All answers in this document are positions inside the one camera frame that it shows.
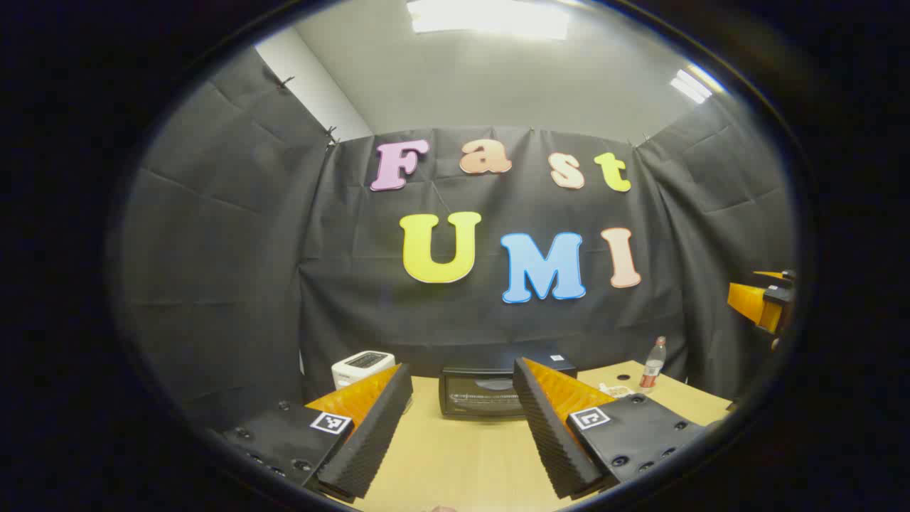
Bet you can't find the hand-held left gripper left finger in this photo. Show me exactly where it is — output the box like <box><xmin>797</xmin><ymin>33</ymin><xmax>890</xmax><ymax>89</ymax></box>
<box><xmin>213</xmin><ymin>363</ymin><xmax>414</xmax><ymax>502</ymax></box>

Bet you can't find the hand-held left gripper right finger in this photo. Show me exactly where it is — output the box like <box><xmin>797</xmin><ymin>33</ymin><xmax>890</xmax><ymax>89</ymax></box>
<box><xmin>512</xmin><ymin>357</ymin><xmax>712</xmax><ymax>500</ymax></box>

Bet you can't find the black electric oven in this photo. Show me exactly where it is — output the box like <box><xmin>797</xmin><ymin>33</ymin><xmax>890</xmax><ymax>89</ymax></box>
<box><xmin>438</xmin><ymin>353</ymin><xmax>578</xmax><ymax>420</ymax></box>

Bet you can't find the white toaster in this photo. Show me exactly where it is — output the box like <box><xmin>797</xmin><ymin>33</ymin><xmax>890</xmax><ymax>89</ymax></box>
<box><xmin>331</xmin><ymin>351</ymin><xmax>397</xmax><ymax>390</ymax></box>

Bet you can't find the clear bottle with red label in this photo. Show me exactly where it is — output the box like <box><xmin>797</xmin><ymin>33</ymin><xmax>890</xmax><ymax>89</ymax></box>
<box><xmin>639</xmin><ymin>336</ymin><xmax>668</xmax><ymax>394</ymax></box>

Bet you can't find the small ceiling light panel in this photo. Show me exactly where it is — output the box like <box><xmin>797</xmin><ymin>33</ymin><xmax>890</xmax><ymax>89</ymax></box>
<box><xmin>670</xmin><ymin>64</ymin><xmax>726</xmax><ymax>105</ymax></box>

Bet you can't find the large ceiling light panel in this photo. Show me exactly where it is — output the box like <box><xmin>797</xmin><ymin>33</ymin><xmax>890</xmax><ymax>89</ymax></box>
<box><xmin>407</xmin><ymin>0</ymin><xmax>569</xmax><ymax>40</ymax></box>

